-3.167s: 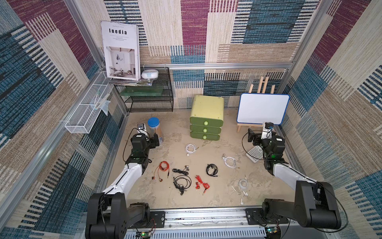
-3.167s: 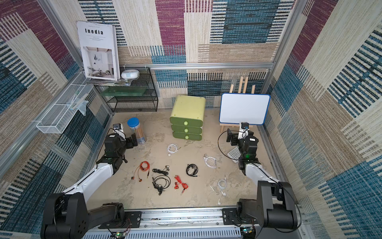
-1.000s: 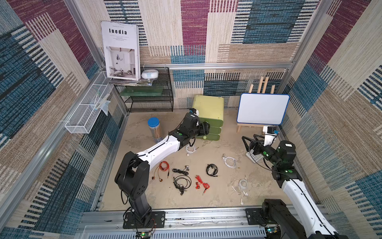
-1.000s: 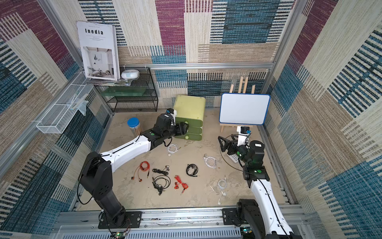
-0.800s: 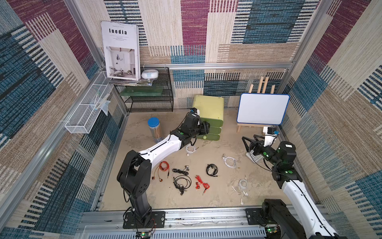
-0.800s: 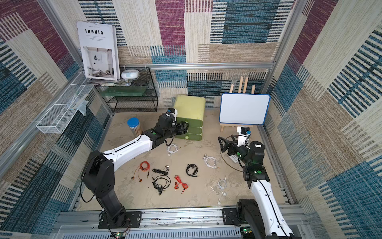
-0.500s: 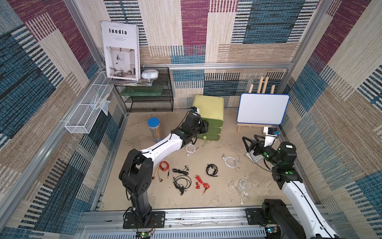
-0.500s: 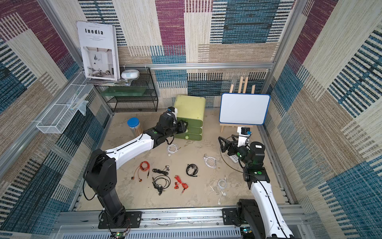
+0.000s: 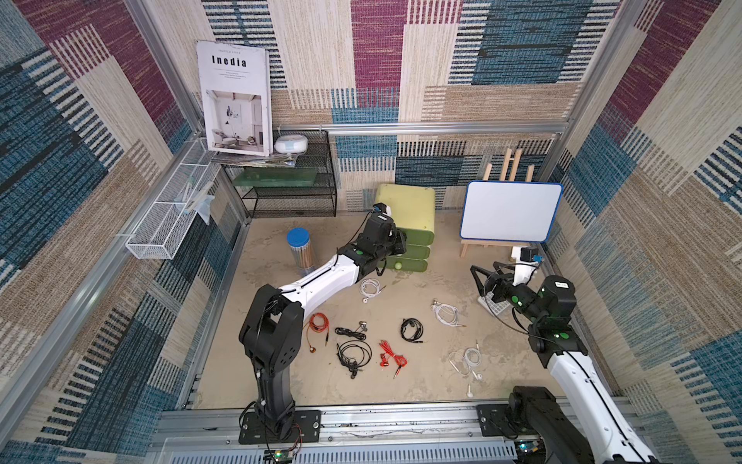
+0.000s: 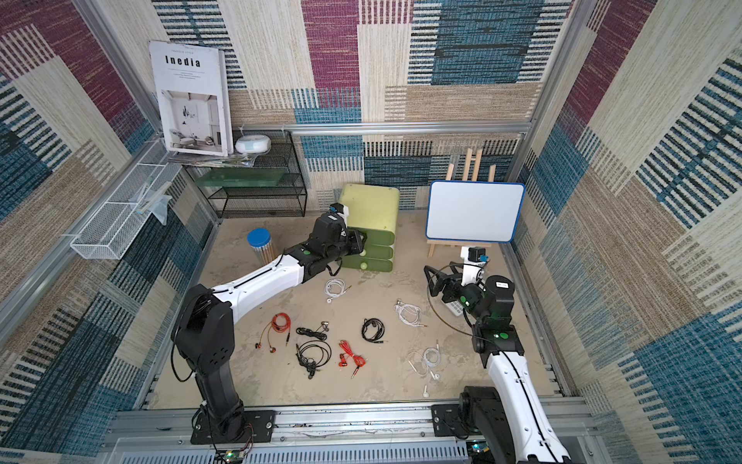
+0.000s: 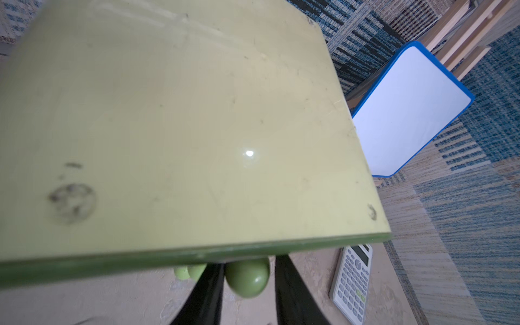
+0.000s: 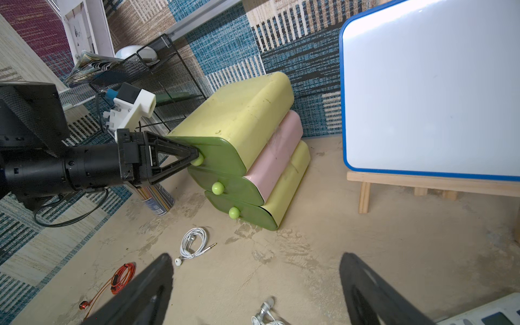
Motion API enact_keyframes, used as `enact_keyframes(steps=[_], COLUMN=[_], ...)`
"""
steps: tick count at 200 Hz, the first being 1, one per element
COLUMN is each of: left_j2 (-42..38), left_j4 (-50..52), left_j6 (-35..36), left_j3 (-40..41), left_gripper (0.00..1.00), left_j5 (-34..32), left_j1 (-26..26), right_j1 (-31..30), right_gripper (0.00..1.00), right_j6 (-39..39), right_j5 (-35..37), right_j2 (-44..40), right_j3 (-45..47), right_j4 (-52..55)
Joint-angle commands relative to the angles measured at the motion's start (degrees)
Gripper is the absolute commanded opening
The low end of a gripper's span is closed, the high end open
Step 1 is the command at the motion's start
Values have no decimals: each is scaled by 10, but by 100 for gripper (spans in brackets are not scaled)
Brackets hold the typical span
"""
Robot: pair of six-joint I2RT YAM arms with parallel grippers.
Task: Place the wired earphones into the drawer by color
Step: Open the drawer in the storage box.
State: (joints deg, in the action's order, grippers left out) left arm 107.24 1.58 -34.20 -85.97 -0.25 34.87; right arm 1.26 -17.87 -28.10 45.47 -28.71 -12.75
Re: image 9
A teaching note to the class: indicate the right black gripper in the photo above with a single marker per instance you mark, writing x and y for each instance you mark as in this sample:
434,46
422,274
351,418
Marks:
493,283

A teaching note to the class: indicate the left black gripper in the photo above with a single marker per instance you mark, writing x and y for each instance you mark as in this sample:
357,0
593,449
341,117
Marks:
399,244

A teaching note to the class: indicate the red earphones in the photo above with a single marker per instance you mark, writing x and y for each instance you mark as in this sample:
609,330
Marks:
318,323
388,356

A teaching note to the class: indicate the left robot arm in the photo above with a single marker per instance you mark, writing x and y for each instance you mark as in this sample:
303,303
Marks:
272,331

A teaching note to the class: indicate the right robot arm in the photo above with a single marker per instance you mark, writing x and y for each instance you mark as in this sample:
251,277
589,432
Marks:
602,435

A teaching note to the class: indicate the green three-drawer cabinet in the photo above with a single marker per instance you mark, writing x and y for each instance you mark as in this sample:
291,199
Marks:
413,211

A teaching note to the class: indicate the white earphones near cabinet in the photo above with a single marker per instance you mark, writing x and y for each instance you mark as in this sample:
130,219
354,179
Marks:
370,289

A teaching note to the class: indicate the white earphones centre right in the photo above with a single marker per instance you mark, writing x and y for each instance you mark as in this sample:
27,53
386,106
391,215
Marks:
446,314

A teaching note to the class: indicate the black earphones round coil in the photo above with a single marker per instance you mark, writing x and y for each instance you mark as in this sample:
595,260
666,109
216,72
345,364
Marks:
412,330

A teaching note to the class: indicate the black earphones large loop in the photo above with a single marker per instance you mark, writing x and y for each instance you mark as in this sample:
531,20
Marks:
354,355

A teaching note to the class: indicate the white calculator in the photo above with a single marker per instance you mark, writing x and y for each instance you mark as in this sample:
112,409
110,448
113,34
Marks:
495,309

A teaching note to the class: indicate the small whiteboard on easel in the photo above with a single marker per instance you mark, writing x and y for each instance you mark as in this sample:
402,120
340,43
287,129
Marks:
508,213

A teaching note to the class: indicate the blue-lid pencil canister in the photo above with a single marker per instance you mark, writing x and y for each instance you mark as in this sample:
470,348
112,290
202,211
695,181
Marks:
299,242

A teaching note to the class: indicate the green sheet on shelf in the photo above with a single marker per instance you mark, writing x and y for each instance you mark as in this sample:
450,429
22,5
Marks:
253,177

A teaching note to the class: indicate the white oval case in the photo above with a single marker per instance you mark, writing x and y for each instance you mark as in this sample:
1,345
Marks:
291,144

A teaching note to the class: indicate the Inedia magazine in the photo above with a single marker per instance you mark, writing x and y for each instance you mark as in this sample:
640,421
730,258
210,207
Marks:
236,98

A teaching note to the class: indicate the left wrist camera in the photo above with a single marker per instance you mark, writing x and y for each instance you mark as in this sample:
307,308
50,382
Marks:
382,208

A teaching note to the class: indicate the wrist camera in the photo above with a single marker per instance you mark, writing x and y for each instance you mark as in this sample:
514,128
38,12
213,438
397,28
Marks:
382,208
527,261

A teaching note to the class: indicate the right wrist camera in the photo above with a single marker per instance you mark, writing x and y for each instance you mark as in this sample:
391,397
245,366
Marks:
527,261

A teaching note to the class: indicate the black wire shelf rack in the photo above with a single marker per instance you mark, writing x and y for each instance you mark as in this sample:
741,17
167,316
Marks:
319,200

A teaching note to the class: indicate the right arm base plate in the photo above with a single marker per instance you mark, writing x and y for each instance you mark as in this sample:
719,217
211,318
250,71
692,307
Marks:
499,419

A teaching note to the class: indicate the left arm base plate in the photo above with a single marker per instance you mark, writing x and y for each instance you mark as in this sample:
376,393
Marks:
301,427

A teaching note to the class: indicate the white wire basket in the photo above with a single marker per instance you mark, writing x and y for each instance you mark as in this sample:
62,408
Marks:
184,198

